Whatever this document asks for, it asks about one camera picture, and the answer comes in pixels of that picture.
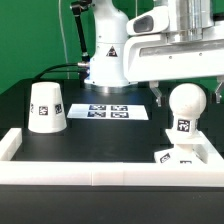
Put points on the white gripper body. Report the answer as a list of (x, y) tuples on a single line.
[(174, 42)]

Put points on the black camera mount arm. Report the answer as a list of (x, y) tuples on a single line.
[(77, 8)]

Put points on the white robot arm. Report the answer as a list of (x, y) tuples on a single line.
[(106, 65)]

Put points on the white U-shaped fence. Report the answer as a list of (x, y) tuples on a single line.
[(209, 174)]

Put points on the white lamp base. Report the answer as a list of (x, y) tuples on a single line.
[(183, 150)]

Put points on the white lamp shade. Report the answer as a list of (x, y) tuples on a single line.
[(46, 114)]

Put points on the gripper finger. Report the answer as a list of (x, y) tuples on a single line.
[(154, 86), (218, 91)]

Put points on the white lamp bulb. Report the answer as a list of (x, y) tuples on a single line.
[(187, 102)]

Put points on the white marker sheet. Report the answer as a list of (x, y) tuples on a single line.
[(107, 112)]

